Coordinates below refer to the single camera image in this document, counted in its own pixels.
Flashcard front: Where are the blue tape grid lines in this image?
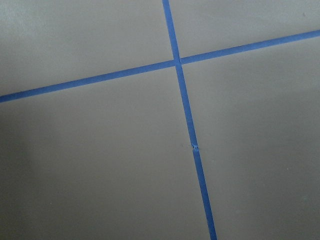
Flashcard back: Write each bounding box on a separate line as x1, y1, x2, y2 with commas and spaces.
0, 0, 320, 240

